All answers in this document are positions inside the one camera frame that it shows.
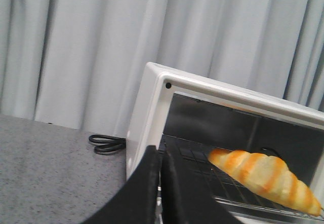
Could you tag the white curtain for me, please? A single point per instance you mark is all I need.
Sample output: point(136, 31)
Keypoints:
point(78, 63)

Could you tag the chrome wire oven rack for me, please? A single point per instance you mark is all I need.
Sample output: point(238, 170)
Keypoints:
point(232, 195)

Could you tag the white Toshiba toaster oven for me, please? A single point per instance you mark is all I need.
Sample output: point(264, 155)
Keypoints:
point(175, 104)

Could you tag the striped croissant bread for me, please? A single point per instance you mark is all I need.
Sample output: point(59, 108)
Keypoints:
point(268, 177)

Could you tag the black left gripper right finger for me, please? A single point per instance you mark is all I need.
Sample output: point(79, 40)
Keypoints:
point(183, 197)

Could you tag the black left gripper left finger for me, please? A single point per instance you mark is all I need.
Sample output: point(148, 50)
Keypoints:
point(136, 201)

